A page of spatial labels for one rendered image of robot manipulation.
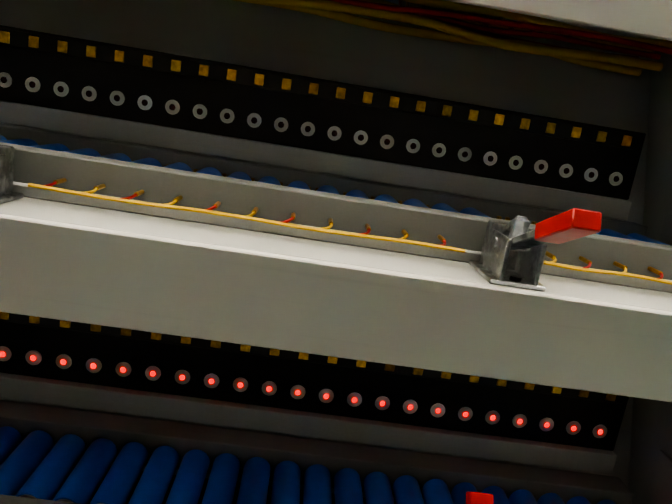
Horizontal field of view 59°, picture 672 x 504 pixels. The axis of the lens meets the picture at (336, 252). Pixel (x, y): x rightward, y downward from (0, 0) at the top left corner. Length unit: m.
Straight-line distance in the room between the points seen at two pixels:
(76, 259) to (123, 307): 0.03
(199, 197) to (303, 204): 0.06
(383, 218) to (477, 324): 0.08
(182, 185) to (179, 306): 0.08
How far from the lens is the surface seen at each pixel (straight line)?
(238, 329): 0.28
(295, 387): 0.43
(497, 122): 0.48
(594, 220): 0.25
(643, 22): 0.38
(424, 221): 0.33
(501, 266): 0.30
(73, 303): 0.30
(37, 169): 0.35
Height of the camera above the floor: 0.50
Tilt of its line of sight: 9 degrees up
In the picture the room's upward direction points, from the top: 8 degrees clockwise
